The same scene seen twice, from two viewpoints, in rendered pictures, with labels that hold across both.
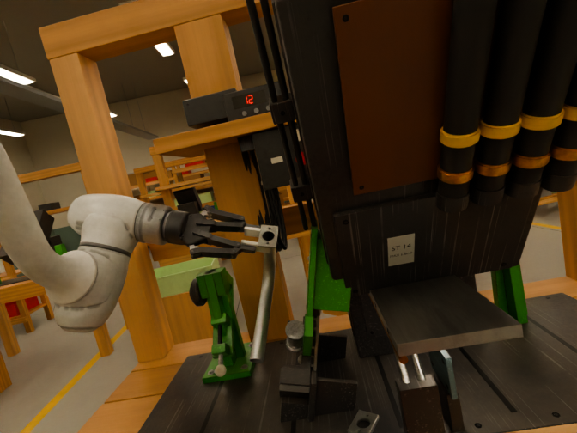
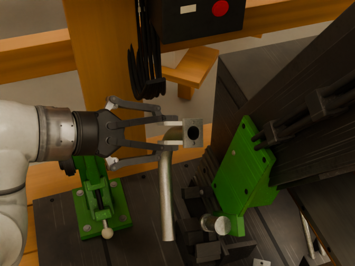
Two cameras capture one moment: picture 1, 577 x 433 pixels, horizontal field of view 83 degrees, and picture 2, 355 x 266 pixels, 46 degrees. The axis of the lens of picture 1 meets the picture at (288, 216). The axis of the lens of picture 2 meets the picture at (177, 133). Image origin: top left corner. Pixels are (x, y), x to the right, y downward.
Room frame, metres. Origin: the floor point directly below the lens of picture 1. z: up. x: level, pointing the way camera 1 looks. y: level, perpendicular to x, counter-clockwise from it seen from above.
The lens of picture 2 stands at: (0.24, 0.29, 1.82)
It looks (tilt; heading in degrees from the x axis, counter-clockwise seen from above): 47 degrees down; 337
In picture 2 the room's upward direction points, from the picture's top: straight up
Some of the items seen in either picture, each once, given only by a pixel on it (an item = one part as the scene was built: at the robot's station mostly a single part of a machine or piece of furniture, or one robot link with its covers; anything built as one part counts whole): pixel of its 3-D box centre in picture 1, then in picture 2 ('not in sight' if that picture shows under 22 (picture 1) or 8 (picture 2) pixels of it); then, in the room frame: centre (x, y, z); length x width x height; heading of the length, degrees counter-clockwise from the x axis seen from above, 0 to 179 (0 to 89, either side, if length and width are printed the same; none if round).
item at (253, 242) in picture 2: (329, 372); (217, 222); (0.69, -0.02, 0.92); 0.22 x 0.11 x 0.11; 175
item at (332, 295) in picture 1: (326, 271); (254, 170); (0.64, -0.05, 1.17); 0.13 x 0.12 x 0.20; 85
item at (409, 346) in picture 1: (413, 290); (324, 181); (0.59, -0.20, 1.11); 0.39 x 0.16 x 0.03; 175
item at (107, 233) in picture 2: (220, 362); (105, 225); (0.77, 0.24, 0.96); 0.06 x 0.03 x 0.06; 175
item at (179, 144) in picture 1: (322, 115); not in sight; (0.96, -0.16, 1.52); 0.90 x 0.25 x 0.04; 85
